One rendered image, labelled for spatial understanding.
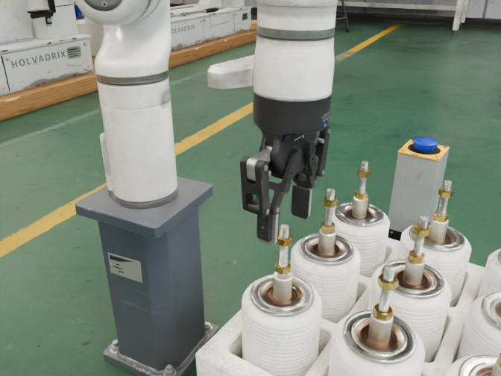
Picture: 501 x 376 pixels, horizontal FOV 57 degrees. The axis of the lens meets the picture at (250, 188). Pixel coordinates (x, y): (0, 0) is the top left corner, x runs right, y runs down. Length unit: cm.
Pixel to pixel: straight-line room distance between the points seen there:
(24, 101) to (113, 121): 168
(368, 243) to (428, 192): 18
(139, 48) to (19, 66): 176
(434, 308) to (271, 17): 38
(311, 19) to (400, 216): 54
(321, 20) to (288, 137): 11
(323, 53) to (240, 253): 72
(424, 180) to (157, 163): 45
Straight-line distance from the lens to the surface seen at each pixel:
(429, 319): 61
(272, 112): 42
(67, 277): 108
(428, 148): 84
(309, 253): 63
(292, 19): 41
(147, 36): 63
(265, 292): 56
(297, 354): 57
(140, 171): 63
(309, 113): 42
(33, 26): 260
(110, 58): 61
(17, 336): 97
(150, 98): 60
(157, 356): 78
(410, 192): 85
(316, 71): 42
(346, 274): 63
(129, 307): 75
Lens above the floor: 61
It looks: 26 degrees down
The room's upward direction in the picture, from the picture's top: straight up
